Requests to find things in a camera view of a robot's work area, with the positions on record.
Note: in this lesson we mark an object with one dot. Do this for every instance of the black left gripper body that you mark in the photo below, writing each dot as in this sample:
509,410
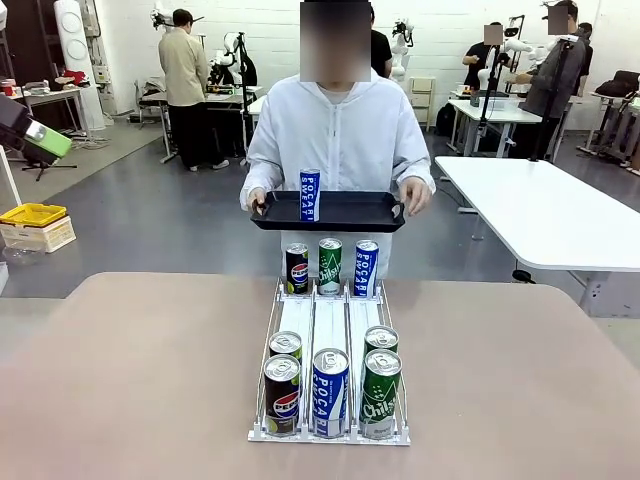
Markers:
12,122

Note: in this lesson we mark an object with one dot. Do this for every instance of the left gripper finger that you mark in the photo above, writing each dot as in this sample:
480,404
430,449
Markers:
50,141
40,156

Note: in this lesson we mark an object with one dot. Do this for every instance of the blue Pocari Sweat can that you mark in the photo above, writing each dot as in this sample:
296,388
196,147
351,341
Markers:
310,195
330,400
366,270

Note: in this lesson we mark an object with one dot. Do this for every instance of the black plastic serving tray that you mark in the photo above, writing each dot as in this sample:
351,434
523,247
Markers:
350,210

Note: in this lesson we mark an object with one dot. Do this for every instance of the green Chilsung Cider can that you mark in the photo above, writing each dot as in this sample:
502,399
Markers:
381,340
380,400
330,270

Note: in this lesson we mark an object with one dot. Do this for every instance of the person's left forearm white sleeve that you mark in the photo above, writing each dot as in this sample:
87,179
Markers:
417,170

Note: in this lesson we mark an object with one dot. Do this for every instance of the person's right forearm white sleeve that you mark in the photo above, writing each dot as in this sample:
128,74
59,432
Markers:
257,180

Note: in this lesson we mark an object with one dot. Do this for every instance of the person in beige jacket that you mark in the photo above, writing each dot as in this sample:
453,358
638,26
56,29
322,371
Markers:
182,65

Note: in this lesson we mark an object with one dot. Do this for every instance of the person in white jacket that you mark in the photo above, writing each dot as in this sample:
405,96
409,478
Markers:
340,140

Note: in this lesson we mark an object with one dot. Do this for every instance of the person in black t-shirt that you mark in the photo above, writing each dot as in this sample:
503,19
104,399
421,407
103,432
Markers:
381,50

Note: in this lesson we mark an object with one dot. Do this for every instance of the person in black clothes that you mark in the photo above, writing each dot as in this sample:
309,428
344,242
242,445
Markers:
475,55

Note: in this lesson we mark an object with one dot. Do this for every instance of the person in grey jacket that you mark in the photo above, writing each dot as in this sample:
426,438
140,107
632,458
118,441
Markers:
555,75

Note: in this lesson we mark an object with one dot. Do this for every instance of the person's right hand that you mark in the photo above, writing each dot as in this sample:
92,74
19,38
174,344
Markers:
257,200

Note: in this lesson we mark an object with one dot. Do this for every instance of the person's left hand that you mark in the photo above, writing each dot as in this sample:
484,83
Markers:
419,195

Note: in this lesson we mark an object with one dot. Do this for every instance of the black floor tripod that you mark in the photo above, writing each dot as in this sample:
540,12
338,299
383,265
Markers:
42,170

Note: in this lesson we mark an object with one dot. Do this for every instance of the cluttered white side table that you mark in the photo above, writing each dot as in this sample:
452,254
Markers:
50,94

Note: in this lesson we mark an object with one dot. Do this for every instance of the yellow plastic crate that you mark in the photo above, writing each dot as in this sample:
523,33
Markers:
32,215

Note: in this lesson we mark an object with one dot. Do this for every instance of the white plastic crate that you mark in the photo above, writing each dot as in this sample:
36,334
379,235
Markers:
45,237

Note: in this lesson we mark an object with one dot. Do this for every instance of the white tower air conditioner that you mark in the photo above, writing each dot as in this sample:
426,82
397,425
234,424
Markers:
75,50

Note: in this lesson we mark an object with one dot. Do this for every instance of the clear plastic bowl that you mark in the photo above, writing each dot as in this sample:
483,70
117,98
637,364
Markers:
22,255

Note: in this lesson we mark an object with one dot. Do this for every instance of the grey work desk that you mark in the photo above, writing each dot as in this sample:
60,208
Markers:
220,97

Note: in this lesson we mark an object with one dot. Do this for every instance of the white black background robot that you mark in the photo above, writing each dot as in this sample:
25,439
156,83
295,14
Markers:
230,45

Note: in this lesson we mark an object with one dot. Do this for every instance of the white height-adjustable desk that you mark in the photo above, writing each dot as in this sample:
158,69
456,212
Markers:
256,105

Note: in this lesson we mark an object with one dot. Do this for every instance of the black Pepsi can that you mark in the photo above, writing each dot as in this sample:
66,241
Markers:
282,400
297,272

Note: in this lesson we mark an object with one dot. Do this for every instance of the second-row left green can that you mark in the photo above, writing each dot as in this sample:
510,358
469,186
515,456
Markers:
285,345

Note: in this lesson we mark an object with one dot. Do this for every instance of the white clear can dispenser rack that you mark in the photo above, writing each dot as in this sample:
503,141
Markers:
330,320

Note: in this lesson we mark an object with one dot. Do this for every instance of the black backpack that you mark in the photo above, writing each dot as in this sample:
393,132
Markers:
445,120

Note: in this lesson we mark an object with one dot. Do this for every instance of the black table foot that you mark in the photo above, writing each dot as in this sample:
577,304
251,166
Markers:
523,276

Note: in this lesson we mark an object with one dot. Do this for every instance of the large white table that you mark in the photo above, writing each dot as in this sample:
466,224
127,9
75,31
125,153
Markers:
550,215

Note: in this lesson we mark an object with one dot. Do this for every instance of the black bag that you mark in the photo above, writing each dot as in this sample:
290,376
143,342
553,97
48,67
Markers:
620,82

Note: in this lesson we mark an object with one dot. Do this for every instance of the white slanted post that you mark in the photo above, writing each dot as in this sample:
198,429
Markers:
10,175

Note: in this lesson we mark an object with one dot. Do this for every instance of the black camera stand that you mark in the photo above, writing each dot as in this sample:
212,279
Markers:
490,100

